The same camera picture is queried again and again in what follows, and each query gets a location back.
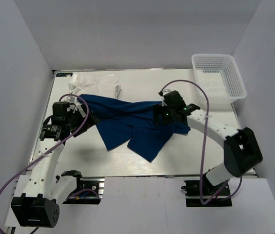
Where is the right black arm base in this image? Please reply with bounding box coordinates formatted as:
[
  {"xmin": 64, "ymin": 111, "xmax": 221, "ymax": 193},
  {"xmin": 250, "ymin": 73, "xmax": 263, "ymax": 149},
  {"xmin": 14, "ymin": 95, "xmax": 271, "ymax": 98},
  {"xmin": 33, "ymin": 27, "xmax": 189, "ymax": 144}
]
[{"xmin": 181, "ymin": 180, "xmax": 233, "ymax": 208}]

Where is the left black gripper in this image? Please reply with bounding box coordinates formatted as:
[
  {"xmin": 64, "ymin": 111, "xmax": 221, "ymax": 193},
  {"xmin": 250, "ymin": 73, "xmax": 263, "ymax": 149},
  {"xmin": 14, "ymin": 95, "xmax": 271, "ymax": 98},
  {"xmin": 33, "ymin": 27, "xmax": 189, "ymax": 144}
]
[{"xmin": 66, "ymin": 103, "xmax": 101, "ymax": 137}]

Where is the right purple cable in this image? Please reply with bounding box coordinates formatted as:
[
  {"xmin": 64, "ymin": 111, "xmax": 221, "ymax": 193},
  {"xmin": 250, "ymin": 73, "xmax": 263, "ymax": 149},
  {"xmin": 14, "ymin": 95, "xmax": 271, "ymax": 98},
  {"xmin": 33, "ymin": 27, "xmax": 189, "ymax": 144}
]
[{"xmin": 158, "ymin": 79, "xmax": 243, "ymax": 205}]

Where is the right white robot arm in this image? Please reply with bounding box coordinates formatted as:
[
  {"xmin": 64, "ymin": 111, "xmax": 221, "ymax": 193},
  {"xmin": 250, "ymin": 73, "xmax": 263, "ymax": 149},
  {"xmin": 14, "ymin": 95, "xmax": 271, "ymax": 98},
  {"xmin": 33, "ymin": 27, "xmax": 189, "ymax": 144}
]
[{"xmin": 154, "ymin": 91, "xmax": 263, "ymax": 195}]

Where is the blue printed t shirt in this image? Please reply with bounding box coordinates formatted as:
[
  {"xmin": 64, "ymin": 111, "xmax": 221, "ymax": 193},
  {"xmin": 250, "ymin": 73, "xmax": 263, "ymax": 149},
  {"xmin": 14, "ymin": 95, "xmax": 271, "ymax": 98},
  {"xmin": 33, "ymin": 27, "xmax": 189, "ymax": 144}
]
[{"xmin": 80, "ymin": 94, "xmax": 190, "ymax": 162}]

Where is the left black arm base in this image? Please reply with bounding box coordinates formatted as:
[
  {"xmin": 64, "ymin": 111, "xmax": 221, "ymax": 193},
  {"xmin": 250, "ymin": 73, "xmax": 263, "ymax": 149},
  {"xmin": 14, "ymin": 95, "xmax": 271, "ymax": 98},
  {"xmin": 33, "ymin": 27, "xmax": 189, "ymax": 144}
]
[{"xmin": 61, "ymin": 170, "xmax": 105, "ymax": 205}]

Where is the white perforated plastic basket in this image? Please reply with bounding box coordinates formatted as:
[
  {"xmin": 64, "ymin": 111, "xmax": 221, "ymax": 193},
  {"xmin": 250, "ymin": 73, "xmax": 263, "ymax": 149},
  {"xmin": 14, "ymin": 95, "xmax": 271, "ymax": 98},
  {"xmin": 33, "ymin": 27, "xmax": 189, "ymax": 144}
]
[{"xmin": 192, "ymin": 54, "xmax": 247, "ymax": 106}]

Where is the white t shirt stack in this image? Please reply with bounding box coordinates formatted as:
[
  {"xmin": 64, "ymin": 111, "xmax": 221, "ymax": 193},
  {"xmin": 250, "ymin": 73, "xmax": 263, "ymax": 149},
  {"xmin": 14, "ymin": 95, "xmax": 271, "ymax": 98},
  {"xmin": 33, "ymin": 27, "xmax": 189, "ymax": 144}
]
[{"xmin": 68, "ymin": 73, "xmax": 121, "ymax": 99}]

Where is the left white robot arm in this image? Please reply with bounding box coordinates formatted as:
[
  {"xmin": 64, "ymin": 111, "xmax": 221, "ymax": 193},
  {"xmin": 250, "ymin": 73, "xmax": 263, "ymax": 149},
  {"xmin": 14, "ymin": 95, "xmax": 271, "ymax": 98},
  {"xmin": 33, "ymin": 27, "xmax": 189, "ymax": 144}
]
[{"xmin": 11, "ymin": 101, "xmax": 100, "ymax": 228}]

